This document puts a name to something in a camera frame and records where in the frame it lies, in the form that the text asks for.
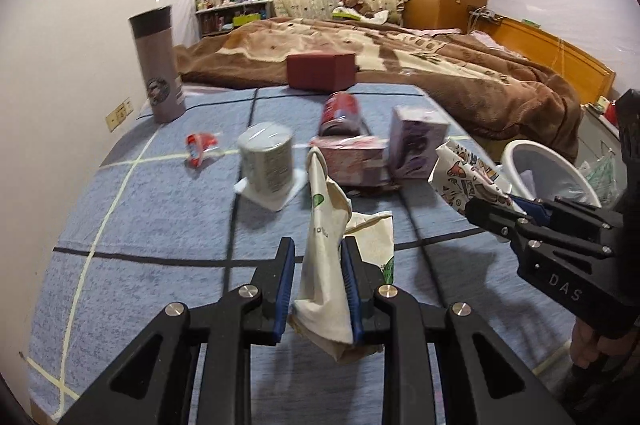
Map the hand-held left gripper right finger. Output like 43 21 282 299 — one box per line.
340 235 576 425

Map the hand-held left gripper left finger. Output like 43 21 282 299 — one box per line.
60 237 296 425

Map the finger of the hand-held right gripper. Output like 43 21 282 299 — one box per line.
511 194 624 232
464 197 613 259

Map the cream cloth bag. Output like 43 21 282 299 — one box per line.
290 147 396 363

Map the white rimmed grey trash bin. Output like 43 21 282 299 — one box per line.
500 140 603 210

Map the patterned paper bag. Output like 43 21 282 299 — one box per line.
429 142 516 210

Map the purple and white carton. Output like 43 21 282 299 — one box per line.
389 106 451 180

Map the white and red carton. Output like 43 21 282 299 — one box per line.
309 135 396 190

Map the red and white wrapper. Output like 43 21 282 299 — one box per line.
185 132 223 168

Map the red drink can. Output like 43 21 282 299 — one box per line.
320 91 368 138

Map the person's right hand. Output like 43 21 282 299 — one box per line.
570 320 631 371

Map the light blue bin liner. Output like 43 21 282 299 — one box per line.
515 146 586 202

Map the white and green plastic bag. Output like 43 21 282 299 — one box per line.
582 150 623 206

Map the grey bedside cabinet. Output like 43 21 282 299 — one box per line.
580 102 626 166

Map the blue checked tablecloth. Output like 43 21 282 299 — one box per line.
27 82 576 423

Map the brown patterned blanket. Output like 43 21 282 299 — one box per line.
172 17 583 156

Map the wooden bed headboard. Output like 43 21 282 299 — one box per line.
487 15 617 106

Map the dark red box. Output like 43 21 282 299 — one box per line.
286 51 357 92

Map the grey thermos tumbler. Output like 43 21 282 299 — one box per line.
128 5 187 124

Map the brown teddy bear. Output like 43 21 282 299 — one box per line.
337 0 376 18

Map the cluttered white shelf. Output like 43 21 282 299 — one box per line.
195 0 273 38

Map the beige wall socket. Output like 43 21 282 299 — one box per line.
105 100 133 133

